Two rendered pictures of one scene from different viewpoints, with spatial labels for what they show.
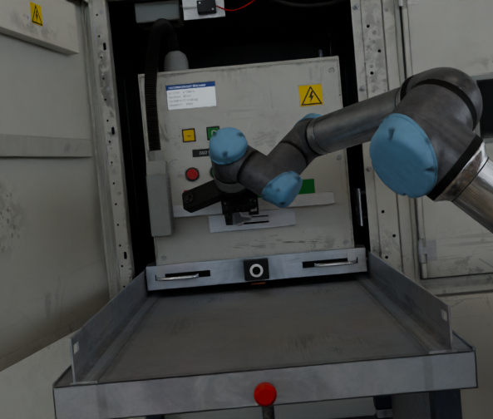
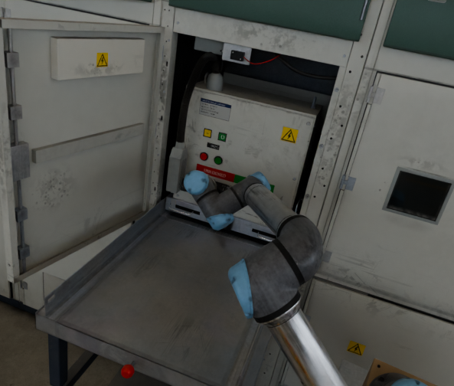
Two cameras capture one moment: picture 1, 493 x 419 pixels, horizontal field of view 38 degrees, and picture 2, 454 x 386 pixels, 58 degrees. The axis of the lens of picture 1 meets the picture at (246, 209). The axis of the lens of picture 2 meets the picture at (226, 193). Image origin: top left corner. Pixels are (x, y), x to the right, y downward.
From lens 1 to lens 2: 74 cm
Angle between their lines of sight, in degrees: 26
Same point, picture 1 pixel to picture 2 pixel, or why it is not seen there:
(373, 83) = (329, 145)
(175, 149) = (197, 138)
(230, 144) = (195, 184)
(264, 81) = (262, 116)
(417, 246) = not seen: hidden behind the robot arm
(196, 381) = (101, 343)
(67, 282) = (106, 207)
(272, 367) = (140, 354)
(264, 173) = (209, 210)
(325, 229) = not seen: hidden behind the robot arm
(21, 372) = not seen: hidden behind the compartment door
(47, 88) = (111, 99)
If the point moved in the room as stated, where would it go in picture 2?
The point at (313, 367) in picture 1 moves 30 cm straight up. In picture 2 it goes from (159, 366) to (171, 270)
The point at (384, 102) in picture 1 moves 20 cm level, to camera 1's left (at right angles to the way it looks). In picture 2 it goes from (275, 220) to (200, 197)
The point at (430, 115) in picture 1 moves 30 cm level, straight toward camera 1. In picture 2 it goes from (262, 280) to (168, 371)
